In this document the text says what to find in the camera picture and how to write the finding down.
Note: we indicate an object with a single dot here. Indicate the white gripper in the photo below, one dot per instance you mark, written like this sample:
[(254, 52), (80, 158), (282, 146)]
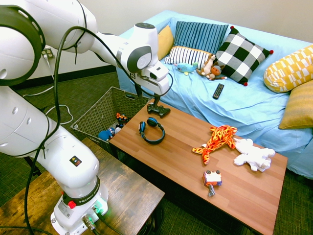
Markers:
[(156, 86)]

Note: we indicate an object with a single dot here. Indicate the small robot toy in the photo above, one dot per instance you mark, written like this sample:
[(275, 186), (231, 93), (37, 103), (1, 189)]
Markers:
[(212, 179)]

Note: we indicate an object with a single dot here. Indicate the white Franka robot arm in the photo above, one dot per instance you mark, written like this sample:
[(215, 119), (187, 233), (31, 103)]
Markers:
[(73, 166)]

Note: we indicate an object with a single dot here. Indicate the black and orange toy vehicle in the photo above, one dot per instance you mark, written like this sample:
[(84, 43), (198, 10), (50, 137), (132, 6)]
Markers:
[(122, 119)]

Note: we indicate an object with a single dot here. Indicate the white sheep plush toy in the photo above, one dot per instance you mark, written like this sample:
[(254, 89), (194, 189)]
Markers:
[(118, 129)]

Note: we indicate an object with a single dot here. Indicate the blue fish plush toy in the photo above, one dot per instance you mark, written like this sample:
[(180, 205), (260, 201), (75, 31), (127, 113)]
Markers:
[(185, 67)]

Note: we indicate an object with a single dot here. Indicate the grey woven basket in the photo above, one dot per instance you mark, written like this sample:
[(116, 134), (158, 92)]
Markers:
[(102, 107)]

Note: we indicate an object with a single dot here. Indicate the blue superhero plush toy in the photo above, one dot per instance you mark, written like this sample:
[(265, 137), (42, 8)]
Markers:
[(105, 134)]

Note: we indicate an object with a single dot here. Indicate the tan fox plush toy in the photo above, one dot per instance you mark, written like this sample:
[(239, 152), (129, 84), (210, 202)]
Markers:
[(208, 64)]

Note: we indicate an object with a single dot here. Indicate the brown monkey plush toy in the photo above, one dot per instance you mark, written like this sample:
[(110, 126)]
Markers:
[(216, 72)]

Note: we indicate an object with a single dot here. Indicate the white fluffy plush toy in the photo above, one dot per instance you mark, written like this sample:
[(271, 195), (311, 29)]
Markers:
[(253, 154)]

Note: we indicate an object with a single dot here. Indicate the black game controller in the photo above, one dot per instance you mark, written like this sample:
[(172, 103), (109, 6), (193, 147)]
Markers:
[(159, 111)]

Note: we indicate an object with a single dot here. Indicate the black and blue headphones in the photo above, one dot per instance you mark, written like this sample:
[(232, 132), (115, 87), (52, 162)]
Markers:
[(156, 139)]

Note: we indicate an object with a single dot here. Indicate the small mustard pillow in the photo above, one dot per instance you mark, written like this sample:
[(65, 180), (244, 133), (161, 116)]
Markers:
[(165, 42)]

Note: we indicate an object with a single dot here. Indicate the navy white striped pillow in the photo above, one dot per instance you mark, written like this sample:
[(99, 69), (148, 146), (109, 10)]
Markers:
[(187, 55)]

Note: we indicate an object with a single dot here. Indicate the wooden coffee table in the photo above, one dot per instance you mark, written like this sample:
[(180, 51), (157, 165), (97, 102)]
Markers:
[(176, 159)]

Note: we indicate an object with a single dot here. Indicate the black tv remote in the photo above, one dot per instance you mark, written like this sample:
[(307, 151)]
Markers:
[(218, 91)]

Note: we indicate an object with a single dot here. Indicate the blue striped pillow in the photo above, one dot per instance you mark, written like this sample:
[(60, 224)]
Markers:
[(199, 35)]

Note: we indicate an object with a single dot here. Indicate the orange flame pattern plush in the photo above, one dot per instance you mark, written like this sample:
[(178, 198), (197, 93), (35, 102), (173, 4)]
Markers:
[(217, 140)]

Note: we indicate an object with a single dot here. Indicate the light blue covered sofa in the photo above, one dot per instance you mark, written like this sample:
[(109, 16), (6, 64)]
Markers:
[(232, 107)]

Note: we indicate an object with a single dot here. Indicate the black white checkered pillow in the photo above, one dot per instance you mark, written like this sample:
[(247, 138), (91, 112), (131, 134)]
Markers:
[(240, 55)]

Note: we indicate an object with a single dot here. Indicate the dark wooden robot stand table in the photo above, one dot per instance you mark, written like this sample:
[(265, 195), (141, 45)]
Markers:
[(127, 195)]

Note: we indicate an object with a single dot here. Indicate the yellow white patterned pillow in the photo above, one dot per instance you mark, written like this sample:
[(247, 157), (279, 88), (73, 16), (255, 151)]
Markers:
[(288, 71)]

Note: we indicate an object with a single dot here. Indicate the large mustard ribbed pillow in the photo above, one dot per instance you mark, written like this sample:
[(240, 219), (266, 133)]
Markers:
[(299, 107)]

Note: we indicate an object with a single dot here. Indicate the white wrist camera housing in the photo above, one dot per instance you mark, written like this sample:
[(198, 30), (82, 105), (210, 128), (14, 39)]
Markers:
[(156, 73)]

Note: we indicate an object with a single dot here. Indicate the wall power outlet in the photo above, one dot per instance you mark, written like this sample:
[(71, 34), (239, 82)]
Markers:
[(48, 53)]

